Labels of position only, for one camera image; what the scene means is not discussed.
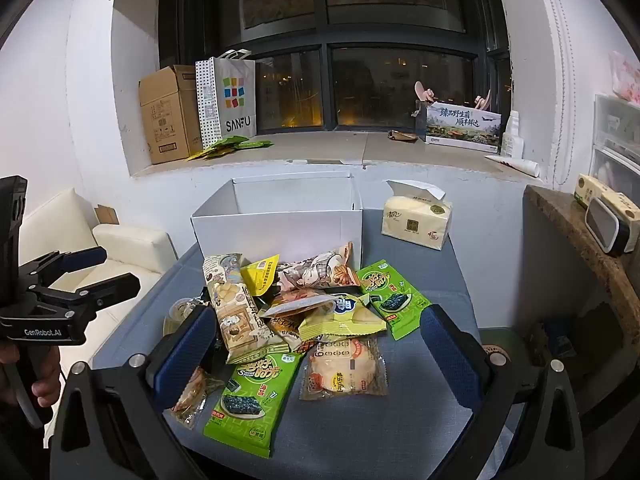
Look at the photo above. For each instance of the person's left hand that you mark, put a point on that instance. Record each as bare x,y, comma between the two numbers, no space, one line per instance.
47,380

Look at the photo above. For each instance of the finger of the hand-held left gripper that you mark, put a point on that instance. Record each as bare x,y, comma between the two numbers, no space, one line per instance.
85,257
112,291

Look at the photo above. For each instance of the brown wrapper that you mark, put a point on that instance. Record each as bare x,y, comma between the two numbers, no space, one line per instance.
402,135

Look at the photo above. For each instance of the small clear snack packet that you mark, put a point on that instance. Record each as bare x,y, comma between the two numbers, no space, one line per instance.
189,402

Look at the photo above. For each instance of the brown cardboard box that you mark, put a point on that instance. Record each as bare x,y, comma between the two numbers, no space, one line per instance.
167,115

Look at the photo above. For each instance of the brown stone counter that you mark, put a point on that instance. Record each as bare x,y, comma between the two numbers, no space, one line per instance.
575,230

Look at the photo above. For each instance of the white shopping bag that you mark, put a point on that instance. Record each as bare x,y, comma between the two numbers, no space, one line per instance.
232,95

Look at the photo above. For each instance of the cardboard piece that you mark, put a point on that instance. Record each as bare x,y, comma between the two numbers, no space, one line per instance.
106,215

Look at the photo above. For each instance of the white tube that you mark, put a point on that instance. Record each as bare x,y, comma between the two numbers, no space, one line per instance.
515,164

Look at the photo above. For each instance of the flat yellow-green packet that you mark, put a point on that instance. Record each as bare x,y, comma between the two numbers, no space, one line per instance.
202,155
225,146

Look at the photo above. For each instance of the white plastic bottle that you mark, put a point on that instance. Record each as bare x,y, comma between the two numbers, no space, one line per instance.
512,137

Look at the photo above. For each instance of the flat green packet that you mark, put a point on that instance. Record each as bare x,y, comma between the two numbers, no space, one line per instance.
255,143

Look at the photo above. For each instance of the white cardboard box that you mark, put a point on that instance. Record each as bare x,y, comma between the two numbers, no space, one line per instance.
275,232

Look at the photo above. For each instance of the cream tissue pack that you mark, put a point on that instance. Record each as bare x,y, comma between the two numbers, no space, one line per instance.
415,222

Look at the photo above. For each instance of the pink floral cloth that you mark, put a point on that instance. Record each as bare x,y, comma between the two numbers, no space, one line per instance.
625,75

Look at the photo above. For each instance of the round clear-lidded cup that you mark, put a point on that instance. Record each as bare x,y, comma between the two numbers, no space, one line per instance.
180,312

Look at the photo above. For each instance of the dark framed window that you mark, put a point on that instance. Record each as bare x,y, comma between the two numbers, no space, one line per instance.
380,20

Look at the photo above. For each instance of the landscape print box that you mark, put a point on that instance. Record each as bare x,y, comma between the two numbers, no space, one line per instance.
462,127

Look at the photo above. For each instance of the orange brown snack packet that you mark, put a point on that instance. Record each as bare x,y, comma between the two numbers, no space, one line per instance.
285,332

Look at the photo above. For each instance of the cartoon print snack packet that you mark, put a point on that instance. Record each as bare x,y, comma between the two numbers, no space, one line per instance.
310,272

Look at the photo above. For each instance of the tall beige snack packet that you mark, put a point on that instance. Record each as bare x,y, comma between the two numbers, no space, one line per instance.
235,310

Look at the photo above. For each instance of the white black-screen device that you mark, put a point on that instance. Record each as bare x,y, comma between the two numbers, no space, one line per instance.
607,225

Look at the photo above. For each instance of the yellow-green snack packet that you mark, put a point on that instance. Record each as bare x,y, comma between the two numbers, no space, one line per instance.
345,321

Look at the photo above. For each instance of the clear plastic drawer unit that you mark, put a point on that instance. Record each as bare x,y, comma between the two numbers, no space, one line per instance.
617,135

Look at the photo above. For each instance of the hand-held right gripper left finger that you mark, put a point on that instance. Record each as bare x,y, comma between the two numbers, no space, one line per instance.
182,355

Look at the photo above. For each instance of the cream green tissue box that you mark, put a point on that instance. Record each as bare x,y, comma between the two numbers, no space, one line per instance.
587,190

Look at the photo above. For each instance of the green seaweed snack packet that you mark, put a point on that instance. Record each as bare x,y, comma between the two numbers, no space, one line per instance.
255,400
395,300

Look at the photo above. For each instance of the small yellow snack packet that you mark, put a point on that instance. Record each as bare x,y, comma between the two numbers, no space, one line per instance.
260,275

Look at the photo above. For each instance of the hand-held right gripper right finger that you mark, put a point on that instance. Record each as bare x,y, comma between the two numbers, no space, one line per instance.
452,360

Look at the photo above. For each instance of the cream leather sofa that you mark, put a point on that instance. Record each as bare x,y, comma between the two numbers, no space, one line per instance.
125,246

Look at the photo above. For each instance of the clear rice cracker packet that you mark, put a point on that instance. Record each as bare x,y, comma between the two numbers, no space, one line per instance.
342,370

